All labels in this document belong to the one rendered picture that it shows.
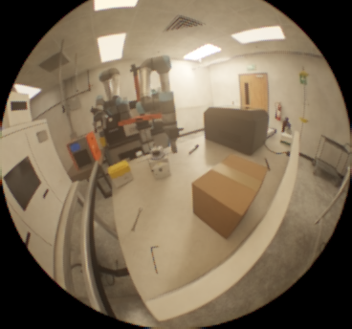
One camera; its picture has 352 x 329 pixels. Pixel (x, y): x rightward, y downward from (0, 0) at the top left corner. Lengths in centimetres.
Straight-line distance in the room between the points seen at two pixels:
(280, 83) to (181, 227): 372
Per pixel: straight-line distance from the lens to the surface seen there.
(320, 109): 373
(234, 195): 28
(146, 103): 65
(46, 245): 66
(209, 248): 38
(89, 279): 37
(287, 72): 377
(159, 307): 29
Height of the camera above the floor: 127
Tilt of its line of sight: 27 degrees down
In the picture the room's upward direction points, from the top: 8 degrees counter-clockwise
